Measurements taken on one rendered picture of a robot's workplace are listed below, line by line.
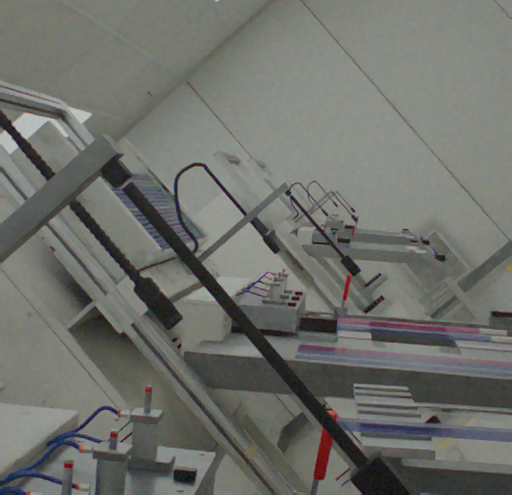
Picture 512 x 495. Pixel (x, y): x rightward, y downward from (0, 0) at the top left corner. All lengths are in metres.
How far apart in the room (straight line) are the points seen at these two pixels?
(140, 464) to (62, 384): 0.94
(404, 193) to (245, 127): 1.49
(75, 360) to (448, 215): 6.76
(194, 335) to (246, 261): 3.37
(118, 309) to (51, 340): 0.15
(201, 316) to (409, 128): 6.54
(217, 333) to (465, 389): 0.49
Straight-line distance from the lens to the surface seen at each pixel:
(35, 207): 0.56
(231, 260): 5.24
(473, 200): 8.33
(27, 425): 0.86
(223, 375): 1.68
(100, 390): 1.73
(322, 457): 0.86
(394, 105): 8.31
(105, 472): 0.71
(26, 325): 1.75
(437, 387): 1.67
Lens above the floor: 1.23
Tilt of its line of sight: 2 degrees up
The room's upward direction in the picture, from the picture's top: 40 degrees counter-clockwise
